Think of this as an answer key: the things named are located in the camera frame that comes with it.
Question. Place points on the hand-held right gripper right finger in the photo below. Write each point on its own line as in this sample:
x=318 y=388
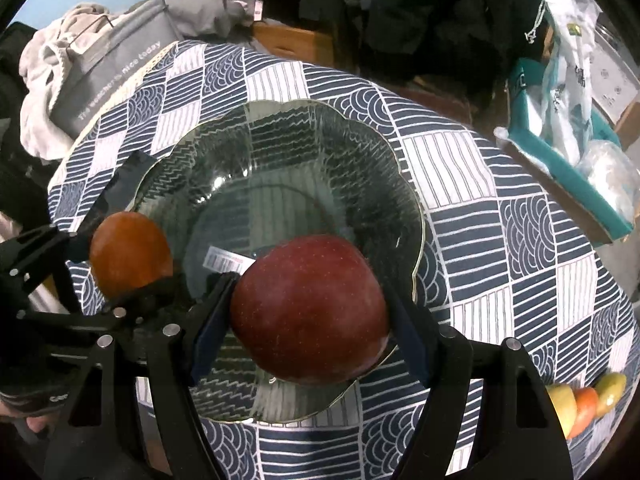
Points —
x=411 y=337

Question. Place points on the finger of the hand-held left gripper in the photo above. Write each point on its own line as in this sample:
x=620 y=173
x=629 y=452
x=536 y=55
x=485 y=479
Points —
x=155 y=300
x=125 y=182

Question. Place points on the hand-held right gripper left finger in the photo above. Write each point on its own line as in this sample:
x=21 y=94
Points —
x=212 y=327

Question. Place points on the orange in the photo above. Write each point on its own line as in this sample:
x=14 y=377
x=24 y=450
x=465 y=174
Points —
x=585 y=410
x=127 y=255

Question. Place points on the red apple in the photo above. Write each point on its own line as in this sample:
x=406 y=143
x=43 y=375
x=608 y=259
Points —
x=310 y=310

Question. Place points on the ribbed glass bowl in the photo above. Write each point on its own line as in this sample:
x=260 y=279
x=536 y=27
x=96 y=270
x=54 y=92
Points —
x=280 y=175

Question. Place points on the yellow-green pear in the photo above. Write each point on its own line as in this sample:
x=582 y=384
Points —
x=612 y=392

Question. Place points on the person's left hand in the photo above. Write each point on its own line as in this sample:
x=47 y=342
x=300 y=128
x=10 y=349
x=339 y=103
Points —
x=32 y=422

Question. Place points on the black bag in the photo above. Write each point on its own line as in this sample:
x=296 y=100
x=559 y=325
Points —
x=20 y=160

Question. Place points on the blue white patterned tablecloth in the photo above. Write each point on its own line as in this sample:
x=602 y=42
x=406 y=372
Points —
x=465 y=240

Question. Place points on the grey tote bag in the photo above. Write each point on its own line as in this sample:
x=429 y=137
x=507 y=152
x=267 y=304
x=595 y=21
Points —
x=110 y=65

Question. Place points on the white cloth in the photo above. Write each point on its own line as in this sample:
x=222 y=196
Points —
x=40 y=95

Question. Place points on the yellow fruit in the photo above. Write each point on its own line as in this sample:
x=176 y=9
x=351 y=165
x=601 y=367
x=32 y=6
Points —
x=562 y=405

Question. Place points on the grey garment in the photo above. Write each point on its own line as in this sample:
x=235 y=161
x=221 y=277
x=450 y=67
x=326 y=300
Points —
x=200 y=5

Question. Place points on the teal box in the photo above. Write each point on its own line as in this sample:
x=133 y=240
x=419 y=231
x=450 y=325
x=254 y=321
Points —
x=575 y=195

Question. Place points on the cardboard box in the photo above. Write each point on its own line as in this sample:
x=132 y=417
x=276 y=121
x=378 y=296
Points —
x=295 y=40

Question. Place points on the clear plastic bag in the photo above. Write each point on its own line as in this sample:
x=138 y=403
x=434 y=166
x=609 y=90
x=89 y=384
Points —
x=607 y=175

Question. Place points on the white printed plastic bag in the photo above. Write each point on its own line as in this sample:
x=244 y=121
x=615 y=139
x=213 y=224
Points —
x=570 y=60

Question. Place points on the black coat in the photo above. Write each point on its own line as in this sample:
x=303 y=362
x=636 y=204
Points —
x=450 y=10

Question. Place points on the white patterned box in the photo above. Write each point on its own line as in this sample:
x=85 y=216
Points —
x=615 y=75

